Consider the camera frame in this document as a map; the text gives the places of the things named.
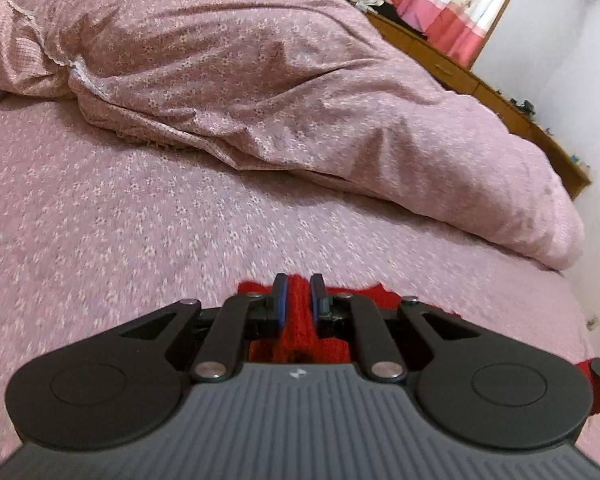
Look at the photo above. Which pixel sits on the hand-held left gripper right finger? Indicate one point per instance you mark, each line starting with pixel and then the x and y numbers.
pixel 316 305

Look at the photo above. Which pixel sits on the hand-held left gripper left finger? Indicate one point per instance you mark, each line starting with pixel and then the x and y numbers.
pixel 280 305

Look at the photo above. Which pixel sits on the red knitted sweater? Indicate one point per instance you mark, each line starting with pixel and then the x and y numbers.
pixel 298 315

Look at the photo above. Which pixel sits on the pink floral bed sheet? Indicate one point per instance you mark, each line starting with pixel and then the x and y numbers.
pixel 130 220

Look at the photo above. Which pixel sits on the pink floral duvet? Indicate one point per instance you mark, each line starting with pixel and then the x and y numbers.
pixel 260 85

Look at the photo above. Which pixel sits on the wooden window-side cabinet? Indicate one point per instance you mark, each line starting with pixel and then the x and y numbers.
pixel 480 85

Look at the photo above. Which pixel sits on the small dark trinkets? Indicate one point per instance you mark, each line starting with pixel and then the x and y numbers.
pixel 524 106

